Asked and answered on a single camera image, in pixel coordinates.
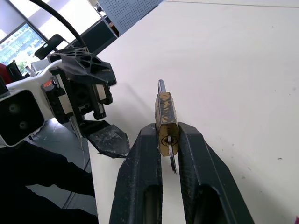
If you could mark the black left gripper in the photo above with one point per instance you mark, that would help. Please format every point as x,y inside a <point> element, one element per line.
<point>80,98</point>

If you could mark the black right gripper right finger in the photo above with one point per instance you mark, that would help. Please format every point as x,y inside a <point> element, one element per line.
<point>205,177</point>

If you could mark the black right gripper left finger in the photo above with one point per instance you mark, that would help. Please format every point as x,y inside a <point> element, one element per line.
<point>137,177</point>

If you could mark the silver key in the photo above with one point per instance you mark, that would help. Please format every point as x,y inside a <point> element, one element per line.
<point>172,161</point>

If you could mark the brass padlock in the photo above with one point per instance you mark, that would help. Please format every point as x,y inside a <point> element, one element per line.
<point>166,109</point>

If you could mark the black cabinet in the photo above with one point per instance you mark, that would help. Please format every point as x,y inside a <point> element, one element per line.
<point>98,35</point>

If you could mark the window with outdoor view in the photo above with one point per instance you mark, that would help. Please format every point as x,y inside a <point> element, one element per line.
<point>18,46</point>

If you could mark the red object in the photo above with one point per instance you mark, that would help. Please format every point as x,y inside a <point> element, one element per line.
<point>4,73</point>

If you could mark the grey perforated panel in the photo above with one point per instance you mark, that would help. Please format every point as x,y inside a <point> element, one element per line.
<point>130,12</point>

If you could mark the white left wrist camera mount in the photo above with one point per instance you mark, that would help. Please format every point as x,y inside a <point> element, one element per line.
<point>28,81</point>

